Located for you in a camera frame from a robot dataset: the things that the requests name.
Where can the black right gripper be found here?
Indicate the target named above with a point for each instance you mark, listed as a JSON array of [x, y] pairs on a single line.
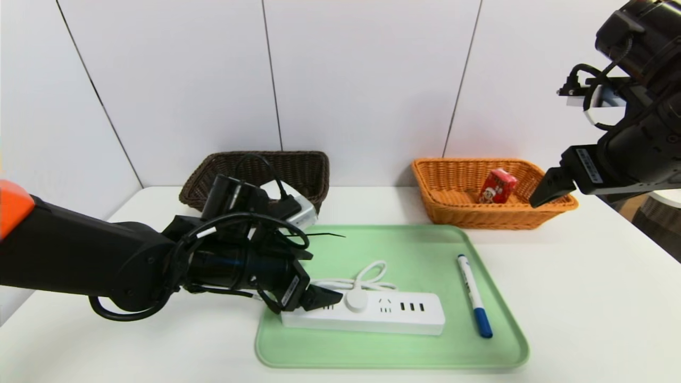
[[587, 167]]

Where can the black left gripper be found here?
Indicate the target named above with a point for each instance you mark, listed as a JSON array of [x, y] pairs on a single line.
[[293, 290]]

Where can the red milk drink carton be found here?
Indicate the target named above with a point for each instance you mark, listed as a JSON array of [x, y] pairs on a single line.
[[499, 186]]

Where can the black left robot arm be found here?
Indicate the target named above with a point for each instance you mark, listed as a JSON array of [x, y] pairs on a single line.
[[80, 260]]

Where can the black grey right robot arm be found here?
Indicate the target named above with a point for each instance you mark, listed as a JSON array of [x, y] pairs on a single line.
[[649, 143]]

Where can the orange wicker basket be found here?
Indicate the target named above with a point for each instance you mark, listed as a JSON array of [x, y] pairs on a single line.
[[452, 213]]

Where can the dark brown wicker basket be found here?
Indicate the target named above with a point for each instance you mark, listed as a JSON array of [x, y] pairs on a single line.
[[303, 170]]

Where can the light green plastic tray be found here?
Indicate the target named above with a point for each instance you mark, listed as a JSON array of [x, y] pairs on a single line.
[[383, 351]]

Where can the white marker with blue cap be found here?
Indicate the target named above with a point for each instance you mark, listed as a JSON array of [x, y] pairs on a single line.
[[473, 292]]

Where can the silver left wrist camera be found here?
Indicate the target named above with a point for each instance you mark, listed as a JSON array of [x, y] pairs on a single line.
[[298, 215]]

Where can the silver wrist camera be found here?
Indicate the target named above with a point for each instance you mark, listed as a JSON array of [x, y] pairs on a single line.
[[298, 215], [612, 98]]

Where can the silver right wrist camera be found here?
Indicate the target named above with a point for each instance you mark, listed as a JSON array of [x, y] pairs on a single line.
[[612, 98]]

